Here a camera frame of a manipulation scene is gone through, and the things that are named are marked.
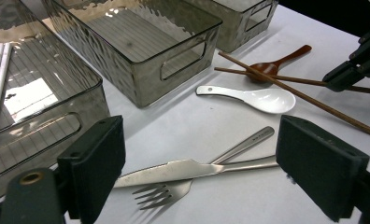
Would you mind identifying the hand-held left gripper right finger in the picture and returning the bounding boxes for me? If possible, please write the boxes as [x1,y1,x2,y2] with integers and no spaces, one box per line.
[276,115,370,222]

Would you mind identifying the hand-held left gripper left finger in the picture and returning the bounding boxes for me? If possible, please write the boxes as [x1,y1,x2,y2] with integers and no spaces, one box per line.
[56,115,127,224]

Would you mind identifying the brown wooden chopstick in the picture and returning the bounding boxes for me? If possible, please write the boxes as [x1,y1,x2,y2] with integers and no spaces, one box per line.
[218,50,370,140]
[214,66,370,96]

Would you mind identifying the brown wooden spoon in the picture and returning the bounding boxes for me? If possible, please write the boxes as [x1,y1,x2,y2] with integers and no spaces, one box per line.
[246,44,313,84]

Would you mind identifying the white ceramic spoon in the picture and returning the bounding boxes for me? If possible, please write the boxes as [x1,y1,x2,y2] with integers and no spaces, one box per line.
[195,85,297,115]

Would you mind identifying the grey transparent plastic bin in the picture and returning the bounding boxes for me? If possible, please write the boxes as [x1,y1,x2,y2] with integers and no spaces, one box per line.
[186,0,279,54]
[41,0,223,109]
[0,0,111,206]

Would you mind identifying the steel fork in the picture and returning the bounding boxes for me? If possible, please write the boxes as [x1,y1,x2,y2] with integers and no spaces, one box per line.
[132,125,276,211]

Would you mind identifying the steel table knife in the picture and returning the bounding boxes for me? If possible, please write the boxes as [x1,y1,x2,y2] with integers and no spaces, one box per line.
[113,154,279,189]

